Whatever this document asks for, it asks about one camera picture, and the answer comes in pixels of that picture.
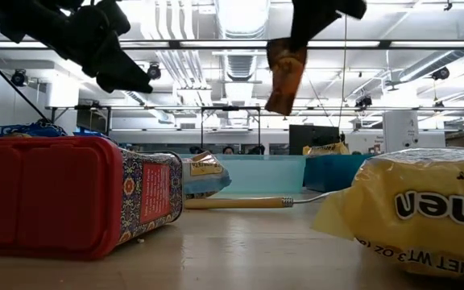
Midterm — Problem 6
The green translucent plastic bin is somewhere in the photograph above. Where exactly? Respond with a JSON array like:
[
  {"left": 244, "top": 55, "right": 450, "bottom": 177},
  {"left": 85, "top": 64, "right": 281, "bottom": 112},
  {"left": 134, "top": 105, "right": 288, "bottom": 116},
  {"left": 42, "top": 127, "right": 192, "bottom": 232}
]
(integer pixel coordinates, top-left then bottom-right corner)
[{"left": 180, "top": 155, "right": 308, "bottom": 196}]

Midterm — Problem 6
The white cabinet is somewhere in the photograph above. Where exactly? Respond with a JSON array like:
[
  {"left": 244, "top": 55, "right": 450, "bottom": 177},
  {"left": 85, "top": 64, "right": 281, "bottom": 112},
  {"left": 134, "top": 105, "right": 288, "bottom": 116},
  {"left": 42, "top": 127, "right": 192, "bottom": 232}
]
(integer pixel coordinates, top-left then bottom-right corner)
[{"left": 382, "top": 110, "right": 421, "bottom": 154}]

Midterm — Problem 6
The multicoloured ramen noodle packet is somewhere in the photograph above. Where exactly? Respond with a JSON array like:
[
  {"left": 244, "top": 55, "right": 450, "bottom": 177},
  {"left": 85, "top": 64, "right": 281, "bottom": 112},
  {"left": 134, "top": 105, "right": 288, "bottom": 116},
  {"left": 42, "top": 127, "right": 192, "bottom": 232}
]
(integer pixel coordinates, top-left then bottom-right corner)
[{"left": 182, "top": 151, "right": 233, "bottom": 201}]

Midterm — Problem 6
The black monitor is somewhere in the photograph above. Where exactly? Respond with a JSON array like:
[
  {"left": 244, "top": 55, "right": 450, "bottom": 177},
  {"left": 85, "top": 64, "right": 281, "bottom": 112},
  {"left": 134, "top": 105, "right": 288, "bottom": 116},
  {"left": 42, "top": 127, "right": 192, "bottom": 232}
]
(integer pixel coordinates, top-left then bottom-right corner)
[{"left": 288, "top": 124, "right": 342, "bottom": 156}]

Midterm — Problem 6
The long black room frame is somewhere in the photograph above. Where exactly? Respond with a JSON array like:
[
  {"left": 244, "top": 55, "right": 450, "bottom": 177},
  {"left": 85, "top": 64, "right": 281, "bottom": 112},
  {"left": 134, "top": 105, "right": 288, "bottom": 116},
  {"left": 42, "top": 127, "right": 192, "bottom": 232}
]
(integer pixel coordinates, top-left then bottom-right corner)
[{"left": 46, "top": 105, "right": 464, "bottom": 134}]

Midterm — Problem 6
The small black frame stand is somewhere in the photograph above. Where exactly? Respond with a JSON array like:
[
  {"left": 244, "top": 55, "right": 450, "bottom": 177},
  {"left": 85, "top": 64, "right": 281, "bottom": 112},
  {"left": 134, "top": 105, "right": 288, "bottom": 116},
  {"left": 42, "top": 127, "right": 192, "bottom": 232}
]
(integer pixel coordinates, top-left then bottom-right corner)
[{"left": 199, "top": 105, "right": 263, "bottom": 156}]

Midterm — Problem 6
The yellow ramen noodle packet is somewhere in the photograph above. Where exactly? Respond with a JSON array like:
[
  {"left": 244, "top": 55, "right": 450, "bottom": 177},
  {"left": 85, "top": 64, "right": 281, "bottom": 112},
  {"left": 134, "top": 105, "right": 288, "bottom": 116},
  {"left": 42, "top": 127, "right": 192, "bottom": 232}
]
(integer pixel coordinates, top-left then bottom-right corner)
[
  {"left": 301, "top": 141, "right": 351, "bottom": 158},
  {"left": 311, "top": 147, "right": 464, "bottom": 285}
]

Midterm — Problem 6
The thin hanging cable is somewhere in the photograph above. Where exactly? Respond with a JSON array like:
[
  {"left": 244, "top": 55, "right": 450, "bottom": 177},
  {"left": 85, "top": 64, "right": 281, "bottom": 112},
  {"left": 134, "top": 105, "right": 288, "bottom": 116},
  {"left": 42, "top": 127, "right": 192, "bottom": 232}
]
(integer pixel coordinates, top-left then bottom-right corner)
[{"left": 338, "top": 18, "right": 348, "bottom": 130}]

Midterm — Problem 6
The brown taco seasoning packet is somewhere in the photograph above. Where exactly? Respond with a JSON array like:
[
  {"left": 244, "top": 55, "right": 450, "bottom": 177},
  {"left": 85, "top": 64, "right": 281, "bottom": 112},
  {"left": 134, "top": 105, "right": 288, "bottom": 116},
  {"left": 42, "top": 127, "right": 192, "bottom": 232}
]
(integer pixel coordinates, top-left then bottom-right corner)
[{"left": 264, "top": 37, "right": 309, "bottom": 117}]

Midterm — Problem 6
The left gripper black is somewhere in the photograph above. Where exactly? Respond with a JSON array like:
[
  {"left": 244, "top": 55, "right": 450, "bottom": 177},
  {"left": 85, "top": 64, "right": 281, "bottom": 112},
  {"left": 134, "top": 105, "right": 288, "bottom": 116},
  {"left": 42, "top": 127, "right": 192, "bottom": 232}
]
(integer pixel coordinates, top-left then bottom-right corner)
[{"left": 54, "top": 0, "right": 155, "bottom": 95}]

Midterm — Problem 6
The blue plastic bin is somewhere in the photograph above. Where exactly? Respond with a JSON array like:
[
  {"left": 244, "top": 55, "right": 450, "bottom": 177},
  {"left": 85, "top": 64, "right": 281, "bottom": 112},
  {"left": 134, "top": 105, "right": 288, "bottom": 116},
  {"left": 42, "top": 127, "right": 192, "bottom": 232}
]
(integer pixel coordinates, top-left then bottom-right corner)
[{"left": 302, "top": 154, "right": 375, "bottom": 194}]

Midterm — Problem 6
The overhead light bar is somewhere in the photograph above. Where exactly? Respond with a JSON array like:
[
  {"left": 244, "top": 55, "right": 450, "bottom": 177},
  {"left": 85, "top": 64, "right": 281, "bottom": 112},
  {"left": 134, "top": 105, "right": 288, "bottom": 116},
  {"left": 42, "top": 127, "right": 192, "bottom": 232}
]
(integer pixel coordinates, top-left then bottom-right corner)
[{"left": 0, "top": 39, "right": 464, "bottom": 51}]

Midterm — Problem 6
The smoked paprika spice tin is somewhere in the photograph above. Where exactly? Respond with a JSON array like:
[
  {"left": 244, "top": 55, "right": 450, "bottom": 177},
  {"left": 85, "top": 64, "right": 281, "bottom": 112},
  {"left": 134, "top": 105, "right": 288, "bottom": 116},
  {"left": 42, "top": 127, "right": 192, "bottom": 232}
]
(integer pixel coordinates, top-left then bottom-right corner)
[{"left": 0, "top": 135, "right": 184, "bottom": 262}]

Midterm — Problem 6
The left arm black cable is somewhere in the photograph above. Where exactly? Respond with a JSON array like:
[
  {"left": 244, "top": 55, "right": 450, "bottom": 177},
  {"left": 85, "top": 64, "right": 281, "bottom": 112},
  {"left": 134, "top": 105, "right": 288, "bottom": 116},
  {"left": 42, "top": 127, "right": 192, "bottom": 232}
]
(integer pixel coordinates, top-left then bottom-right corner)
[{"left": 0, "top": 39, "right": 52, "bottom": 124}]

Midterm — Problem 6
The black hanging camera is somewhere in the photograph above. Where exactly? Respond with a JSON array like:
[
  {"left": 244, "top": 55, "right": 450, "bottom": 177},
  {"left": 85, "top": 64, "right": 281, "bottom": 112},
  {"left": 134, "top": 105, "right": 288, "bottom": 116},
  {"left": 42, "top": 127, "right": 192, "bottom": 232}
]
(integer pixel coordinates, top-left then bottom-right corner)
[
  {"left": 10, "top": 68, "right": 28, "bottom": 88},
  {"left": 431, "top": 66, "right": 451, "bottom": 81},
  {"left": 354, "top": 95, "right": 374, "bottom": 110},
  {"left": 146, "top": 63, "right": 163, "bottom": 81}
]

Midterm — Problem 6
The spoon with orange handle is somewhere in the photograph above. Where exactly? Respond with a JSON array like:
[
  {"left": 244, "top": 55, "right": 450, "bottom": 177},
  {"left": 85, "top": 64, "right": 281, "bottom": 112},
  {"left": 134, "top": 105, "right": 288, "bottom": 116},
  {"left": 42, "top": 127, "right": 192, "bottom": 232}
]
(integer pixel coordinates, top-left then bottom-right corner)
[{"left": 184, "top": 190, "right": 338, "bottom": 211}]

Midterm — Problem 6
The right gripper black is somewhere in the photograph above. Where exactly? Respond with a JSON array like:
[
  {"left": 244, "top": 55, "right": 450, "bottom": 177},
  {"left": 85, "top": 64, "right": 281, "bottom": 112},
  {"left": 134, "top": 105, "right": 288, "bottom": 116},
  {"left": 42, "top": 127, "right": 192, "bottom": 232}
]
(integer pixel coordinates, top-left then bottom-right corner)
[{"left": 290, "top": 0, "right": 368, "bottom": 52}]

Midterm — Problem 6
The white wall unit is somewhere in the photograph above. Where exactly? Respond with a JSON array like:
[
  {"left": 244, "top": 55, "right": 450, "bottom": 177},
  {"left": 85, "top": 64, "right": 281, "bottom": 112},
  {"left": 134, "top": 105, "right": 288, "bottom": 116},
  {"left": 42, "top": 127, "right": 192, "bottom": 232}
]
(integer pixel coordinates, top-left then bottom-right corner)
[{"left": 45, "top": 76, "right": 81, "bottom": 109}]

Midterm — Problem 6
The silver ventilation duct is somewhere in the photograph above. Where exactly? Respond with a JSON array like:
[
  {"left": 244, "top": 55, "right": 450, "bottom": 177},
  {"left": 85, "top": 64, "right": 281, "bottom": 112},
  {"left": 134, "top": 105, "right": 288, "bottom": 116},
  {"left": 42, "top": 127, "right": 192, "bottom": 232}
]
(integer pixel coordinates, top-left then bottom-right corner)
[{"left": 214, "top": 0, "right": 272, "bottom": 128}]

